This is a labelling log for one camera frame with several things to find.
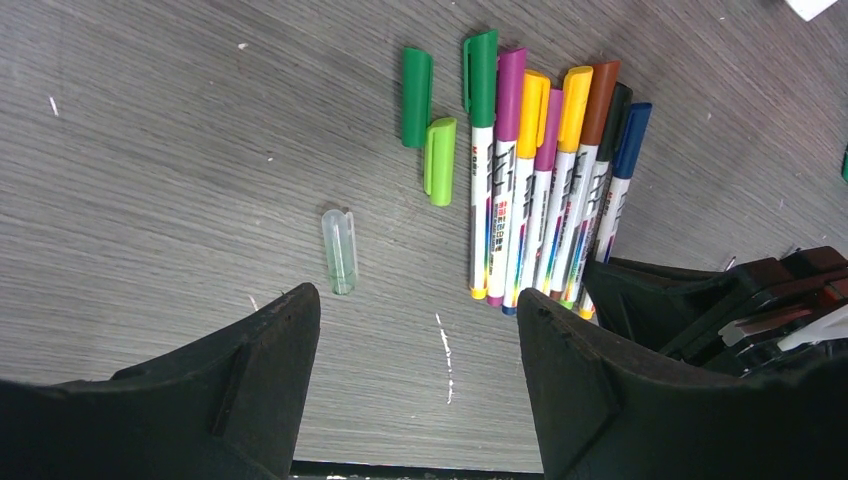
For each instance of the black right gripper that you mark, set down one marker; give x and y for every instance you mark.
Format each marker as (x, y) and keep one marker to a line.
(729, 321)

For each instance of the purple cap marker green end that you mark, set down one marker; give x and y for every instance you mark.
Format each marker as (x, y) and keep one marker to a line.
(543, 166)

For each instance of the light green pen cap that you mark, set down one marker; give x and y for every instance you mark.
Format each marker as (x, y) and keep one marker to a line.
(438, 161)

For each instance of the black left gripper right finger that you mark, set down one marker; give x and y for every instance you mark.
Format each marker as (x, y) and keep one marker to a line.
(606, 408)

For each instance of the clear pen cap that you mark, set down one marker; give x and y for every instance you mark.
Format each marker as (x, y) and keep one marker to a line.
(340, 249)

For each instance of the black cap marker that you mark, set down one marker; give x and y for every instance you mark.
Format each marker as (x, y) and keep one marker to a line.
(594, 181)

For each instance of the green cap marker yellow end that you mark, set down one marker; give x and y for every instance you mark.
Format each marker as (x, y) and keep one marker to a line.
(479, 91)

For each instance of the dark green pen cap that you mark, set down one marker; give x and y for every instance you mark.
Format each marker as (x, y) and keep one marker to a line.
(416, 88)

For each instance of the brown cap marker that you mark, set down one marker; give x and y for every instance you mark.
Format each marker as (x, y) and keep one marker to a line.
(588, 95)

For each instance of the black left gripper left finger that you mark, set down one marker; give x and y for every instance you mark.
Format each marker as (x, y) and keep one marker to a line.
(226, 406)

